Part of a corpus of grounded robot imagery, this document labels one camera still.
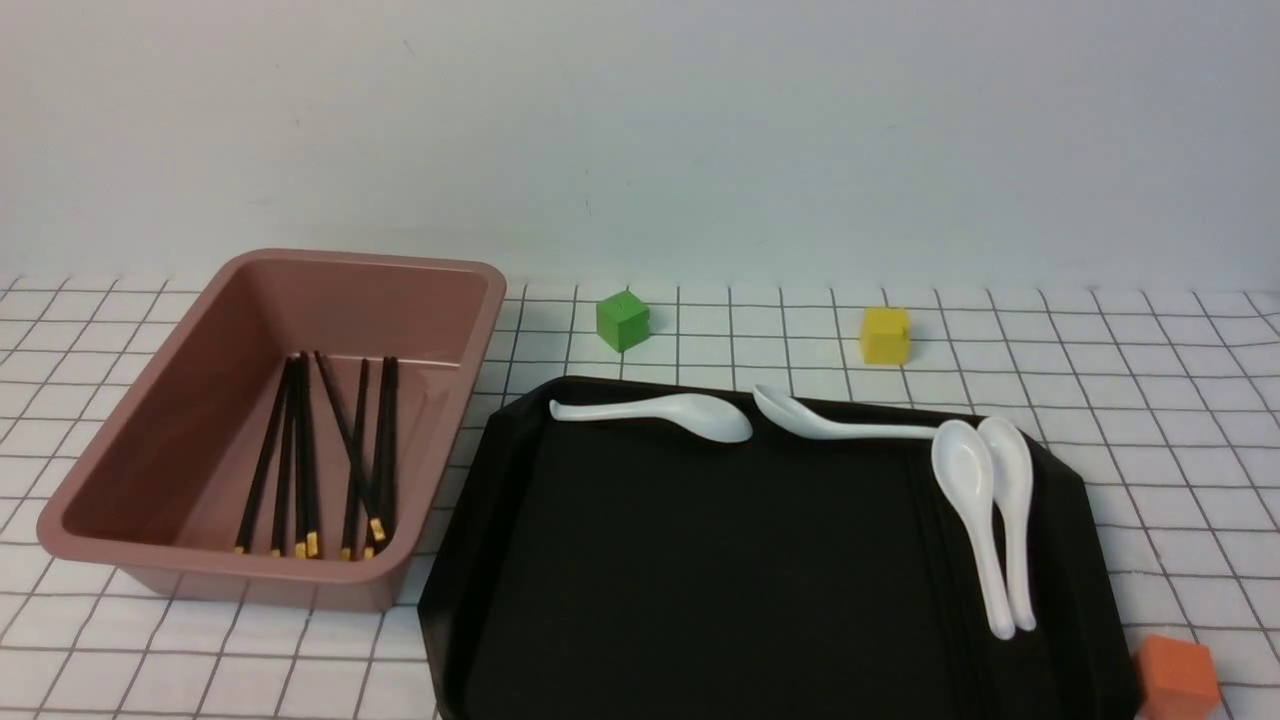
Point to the green cube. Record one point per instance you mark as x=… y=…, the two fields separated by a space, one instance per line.
x=622 y=321

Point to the white spoon far left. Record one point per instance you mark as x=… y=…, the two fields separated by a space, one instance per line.
x=706 y=416

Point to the white spoon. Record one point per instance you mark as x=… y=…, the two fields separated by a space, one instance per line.
x=789 y=414
x=1014 y=483
x=964 y=472
x=706 y=416

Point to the white spoon top middle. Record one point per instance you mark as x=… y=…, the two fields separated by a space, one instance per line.
x=789 y=414

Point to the black plastic tray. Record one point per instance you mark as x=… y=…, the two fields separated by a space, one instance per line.
x=631 y=570

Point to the yellow cube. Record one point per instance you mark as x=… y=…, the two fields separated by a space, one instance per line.
x=884 y=337

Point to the black chopstick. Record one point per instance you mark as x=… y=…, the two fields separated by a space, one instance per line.
x=367 y=494
x=348 y=545
x=384 y=460
x=305 y=534
x=283 y=479
x=252 y=504

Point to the white spoon right inner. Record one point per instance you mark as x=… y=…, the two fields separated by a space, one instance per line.
x=964 y=472

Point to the pink plastic bin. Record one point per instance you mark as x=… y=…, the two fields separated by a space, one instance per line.
x=159 y=491

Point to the white spoon right outer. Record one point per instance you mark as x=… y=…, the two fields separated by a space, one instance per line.
x=1014 y=483

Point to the white grid tablecloth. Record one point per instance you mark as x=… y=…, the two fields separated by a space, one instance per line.
x=1164 y=402

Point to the orange cube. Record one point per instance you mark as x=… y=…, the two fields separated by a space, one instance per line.
x=1178 y=679

